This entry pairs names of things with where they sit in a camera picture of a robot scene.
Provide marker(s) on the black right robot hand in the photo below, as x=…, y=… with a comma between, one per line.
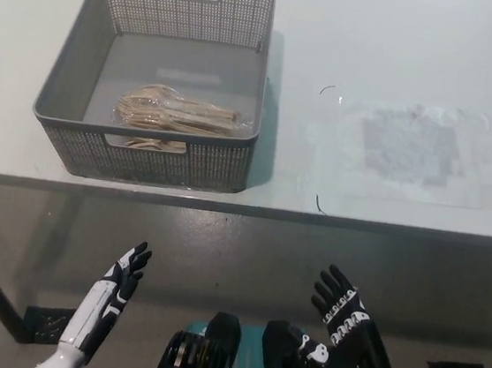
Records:
x=356, y=343

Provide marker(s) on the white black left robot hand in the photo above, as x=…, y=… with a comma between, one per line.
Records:
x=99, y=305

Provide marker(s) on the bag of wooden cutlery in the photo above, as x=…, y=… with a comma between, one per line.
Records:
x=178, y=114

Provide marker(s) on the robot left black torso block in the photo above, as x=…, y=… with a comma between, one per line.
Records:
x=209, y=348

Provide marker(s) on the grey perforated plastic basket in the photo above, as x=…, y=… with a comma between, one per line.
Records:
x=76, y=151

